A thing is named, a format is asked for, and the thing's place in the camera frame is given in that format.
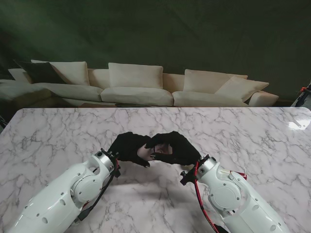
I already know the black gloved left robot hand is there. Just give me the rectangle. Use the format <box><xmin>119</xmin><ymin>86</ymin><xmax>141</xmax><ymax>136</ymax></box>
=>
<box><xmin>107</xmin><ymin>132</ymin><xmax>153</xmax><ymax>168</ymax></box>

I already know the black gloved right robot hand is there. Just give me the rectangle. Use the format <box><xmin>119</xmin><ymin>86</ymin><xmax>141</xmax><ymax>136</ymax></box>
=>
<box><xmin>144</xmin><ymin>131</ymin><xmax>202</xmax><ymax>167</ymax></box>

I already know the pink thermos body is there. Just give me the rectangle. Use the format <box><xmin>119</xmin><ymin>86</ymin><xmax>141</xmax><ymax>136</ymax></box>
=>
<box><xmin>137</xmin><ymin>145</ymin><xmax>156</xmax><ymax>162</ymax></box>

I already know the cream fabric sofa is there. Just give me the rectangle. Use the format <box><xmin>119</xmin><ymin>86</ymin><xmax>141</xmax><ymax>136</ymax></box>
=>
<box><xmin>0</xmin><ymin>60</ymin><xmax>280</xmax><ymax>108</ymax></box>

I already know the cream sofa cushion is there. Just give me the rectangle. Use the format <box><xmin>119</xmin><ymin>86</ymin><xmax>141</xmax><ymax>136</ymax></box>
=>
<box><xmin>108</xmin><ymin>62</ymin><xmax>164</xmax><ymax>89</ymax></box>
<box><xmin>183</xmin><ymin>69</ymin><xmax>249</xmax><ymax>94</ymax></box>
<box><xmin>214</xmin><ymin>75</ymin><xmax>270</xmax><ymax>102</ymax></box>
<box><xmin>31</xmin><ymin>60</ymin><xmax>88</xmax><ymax>86</ymax></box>

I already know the dark brown sofa cushion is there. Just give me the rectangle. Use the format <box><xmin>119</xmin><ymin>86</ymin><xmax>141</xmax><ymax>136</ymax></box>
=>
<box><xmin>14</xmin><ymin>59</ymin><xmax>67</xmax><ymax>85</ymax></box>

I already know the white stand with orange clamp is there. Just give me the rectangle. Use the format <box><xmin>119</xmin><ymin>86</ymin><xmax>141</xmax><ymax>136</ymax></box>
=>
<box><xmin>291</xmin><ymin>82</ymin><xmax>311</xmax><ymax>107</ymax></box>

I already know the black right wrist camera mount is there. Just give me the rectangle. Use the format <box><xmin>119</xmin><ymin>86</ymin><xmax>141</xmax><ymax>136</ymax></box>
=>
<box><xmin>180</xmin><ymin>169</ymin><xmax>196</xmax><ymax>185</ymax></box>

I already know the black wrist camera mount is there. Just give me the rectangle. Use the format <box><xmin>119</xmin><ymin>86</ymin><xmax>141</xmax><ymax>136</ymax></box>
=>
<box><xmin>180</xmin><ymin>169</ymin><xmax>196</xmax><ymax>185</ymax></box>
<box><xmin>112</xmin><ymin>155</ymin><xmax>122</xmax><ymax>178</ymax></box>

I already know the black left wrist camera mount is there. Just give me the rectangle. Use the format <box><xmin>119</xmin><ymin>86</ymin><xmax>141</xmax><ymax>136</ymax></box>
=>
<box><xmin>112</xmin><ymin>155</ymin><xmax>122</xmax><ymax>178</ymax></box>

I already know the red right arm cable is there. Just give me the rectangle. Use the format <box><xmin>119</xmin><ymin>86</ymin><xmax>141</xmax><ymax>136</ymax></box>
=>
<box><xmin>193</xmin><ymin>161</ymin><xmax>228</xmax><ymax>233</ymax></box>

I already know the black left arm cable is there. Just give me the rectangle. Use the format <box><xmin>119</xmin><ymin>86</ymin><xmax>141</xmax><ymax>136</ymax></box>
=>
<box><xmin>74</xmin><ymin>157</ymin><xmax>122</xmax><ymax>223</ymax></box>

